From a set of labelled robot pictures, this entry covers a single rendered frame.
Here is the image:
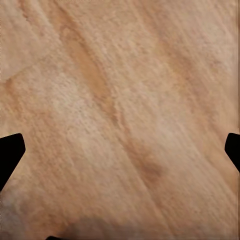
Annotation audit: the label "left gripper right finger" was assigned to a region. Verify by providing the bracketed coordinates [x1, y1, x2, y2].
[224, 133, 240, 172]

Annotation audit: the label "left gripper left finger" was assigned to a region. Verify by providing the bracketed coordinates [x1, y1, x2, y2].
[0, 133, 26, 192]

